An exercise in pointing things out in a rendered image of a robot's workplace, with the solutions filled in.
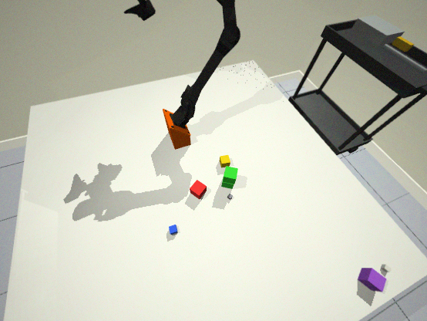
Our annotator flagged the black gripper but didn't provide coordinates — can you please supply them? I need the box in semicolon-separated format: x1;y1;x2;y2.
124;0;156;21

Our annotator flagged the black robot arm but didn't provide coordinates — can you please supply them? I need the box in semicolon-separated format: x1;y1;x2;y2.
170;0;240;129

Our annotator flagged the small blue block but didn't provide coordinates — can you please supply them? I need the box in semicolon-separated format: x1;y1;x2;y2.
169;225;178;235

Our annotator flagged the yellow block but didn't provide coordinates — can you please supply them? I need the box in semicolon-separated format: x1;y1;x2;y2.
220;155;230;167

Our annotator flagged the purple block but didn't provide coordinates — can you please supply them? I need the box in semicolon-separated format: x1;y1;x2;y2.
358;268;386;292

